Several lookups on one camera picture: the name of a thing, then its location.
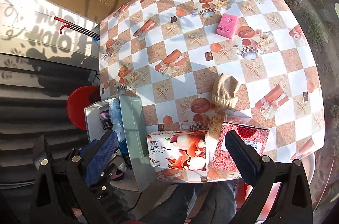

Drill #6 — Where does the light blue fluffy plush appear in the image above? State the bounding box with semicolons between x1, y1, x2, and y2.
109;98;126;142

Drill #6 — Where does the grey white storage box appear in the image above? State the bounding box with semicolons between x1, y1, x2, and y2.
84;95;156;192

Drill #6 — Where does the red patterned tissue box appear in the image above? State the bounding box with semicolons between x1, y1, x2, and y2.
207;122;270;180

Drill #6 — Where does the purple knitted hat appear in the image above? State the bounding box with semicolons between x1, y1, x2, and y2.
99;110;113;130

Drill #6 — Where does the red handled mop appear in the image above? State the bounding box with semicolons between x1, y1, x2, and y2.
54;16;100;41

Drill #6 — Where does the beige knitted hat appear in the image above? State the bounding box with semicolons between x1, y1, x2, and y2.
211;74;240;109

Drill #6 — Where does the red plastic stool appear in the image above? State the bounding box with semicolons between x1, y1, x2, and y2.
66;86;101;131

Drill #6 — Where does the white flower tissue box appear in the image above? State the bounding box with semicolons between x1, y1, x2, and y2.
147;130;208;171

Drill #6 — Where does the pink foam sponge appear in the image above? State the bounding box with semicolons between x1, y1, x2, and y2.
217;13;238;39

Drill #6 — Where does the patterned checkered tablecloth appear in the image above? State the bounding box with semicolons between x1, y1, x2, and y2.
99;0;325;171

